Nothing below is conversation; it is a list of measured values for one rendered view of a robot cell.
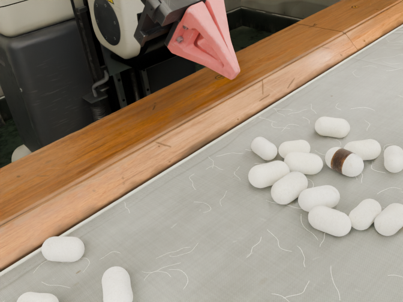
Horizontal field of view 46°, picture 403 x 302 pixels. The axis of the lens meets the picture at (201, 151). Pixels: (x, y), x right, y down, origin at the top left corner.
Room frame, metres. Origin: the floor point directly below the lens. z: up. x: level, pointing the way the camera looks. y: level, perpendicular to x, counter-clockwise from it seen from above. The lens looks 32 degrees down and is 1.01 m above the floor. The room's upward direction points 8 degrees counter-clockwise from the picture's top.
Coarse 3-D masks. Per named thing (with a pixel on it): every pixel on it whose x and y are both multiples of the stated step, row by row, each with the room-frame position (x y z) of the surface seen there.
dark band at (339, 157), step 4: (336, 152) 0.36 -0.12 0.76; (340, 152) 0.35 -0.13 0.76; (344, 152) 0.35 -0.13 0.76; (348, 152) 0.35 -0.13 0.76; (352, 152) 0.35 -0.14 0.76; (332, 156) 0.35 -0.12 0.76; (336, 156) 0.35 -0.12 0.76; (340, 156) 0.35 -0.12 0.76; (344, 156) 0.35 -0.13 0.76; (332, 160) 0.35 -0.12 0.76; (336, 160) 0.35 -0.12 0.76; (340, 160) 0.35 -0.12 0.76; (344, 160) 0.34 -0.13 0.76; (332, 164) 0.35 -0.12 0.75; (336, 164) 0.35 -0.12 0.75; (340, 164) 0.34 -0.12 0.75; (332, 168) 0.35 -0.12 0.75; (336, 168) 0.35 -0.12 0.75; (340, 168) 0.34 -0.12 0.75; (340, 172) 0.34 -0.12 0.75
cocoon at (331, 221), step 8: (312, 208) 0.29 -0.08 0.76; (320, 208) 0.28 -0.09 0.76; (328, 208) 0.28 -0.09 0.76; (312, 216) 0.28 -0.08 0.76; (320, 216) 0.28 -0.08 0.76; (328, 216) 0.27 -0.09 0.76; (336, 216) 0.27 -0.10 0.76; (344, 216) 0.27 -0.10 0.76; (312, 224) 0.28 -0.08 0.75; (320, 224) 0.27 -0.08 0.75; (328, 224) 0.27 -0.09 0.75; (336, 224) 0.27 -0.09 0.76; (344, 224) 0.27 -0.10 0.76; (328, 232) 0.27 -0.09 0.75; (336, 232) 0.26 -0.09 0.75; (344, 232) 0.26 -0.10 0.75
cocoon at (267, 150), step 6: (258, 138) 0.40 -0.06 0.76; (264, 138) 0.40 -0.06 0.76; (252, 144) 0.40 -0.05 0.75; (258, 144) 0.39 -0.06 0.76; (264, 144) 0.39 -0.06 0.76; (270, 144) 0.39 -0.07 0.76; (252, 150) 0.40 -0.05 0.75; (258, 150) 0.39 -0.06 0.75; (264, 150) 0.38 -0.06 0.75; (270, 150) 0.38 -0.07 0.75; (276, 150) 0.39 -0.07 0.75; (264, 156) 0.38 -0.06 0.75; (270, 156) 0.38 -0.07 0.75
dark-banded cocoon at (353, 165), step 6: (330, 150) 0.36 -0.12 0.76; (336, 150) 0.36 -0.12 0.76; (330, 156) 0.36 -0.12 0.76; (348, 156) 0.35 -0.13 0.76; (354, 156) 0.34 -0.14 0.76; (348, 162) 0.34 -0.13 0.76; (354, 162) 0.34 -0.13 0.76; (360, 162) 0.34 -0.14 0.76; (342, 168) 0.34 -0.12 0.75; (348, 168) 0.34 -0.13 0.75; (354, 168) 0.34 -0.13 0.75; (360, 168) 0.34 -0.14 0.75; (348, 174) 0.34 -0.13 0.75; (354, 174) 0.34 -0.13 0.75
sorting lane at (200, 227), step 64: (384, 64) 0.57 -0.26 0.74; (256, 128) 0.45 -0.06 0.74; (384, 128) 0.42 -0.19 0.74; (192, 192) 0.35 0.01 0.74; (256, 192) 0.34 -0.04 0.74; (384, 192) 0.31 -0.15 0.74; (128, 256) 0.28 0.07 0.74; (192, 256) 0.27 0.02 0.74; (256, 256) 0.26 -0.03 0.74; (320, 256) 0.25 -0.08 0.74; (384, 256) 0.24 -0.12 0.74
